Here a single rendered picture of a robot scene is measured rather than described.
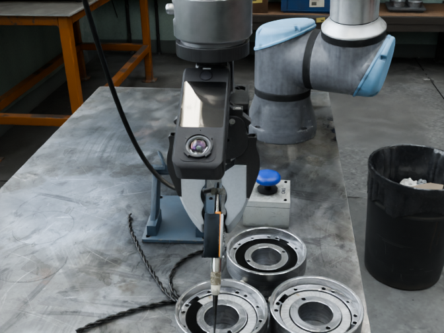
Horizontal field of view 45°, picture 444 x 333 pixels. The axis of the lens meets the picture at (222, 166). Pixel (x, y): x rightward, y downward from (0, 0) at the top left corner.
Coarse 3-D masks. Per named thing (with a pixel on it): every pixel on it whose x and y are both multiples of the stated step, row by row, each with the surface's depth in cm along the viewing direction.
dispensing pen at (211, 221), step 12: (216, 192) 59; (216, 204) 59; (204, 216) 57; (216, 216) 57; (204, 228) 57; (216, 228) 57; (204, 240) 57; (216, 240) 57; (204, 252) 57; (216, 252) 57; (216, 264) 58; (216, 276) 58; (216, 288) 58; (216, 300) 58; (216, 312) 58
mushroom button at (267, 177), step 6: (258, 174) 81; (264, 174) 81; (270, 174) 81; (276, 174) 81; (258, 180) 81; (264, 180) 80; (270, 180) 80; (276, 180) 80; (264, 186) 82; (270, 186) 82
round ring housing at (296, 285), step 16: (288, 288) 65; (304, 288) 65; (320, 288) 65; (336, 288) 64; (272, 304) 61; (304, 304) 63; (320, 304) 63; (352, 304) 62; (272, 320) 60; (304, 320) 64; (320, 320) 64; (336, 320) 60; (352, 320) 60
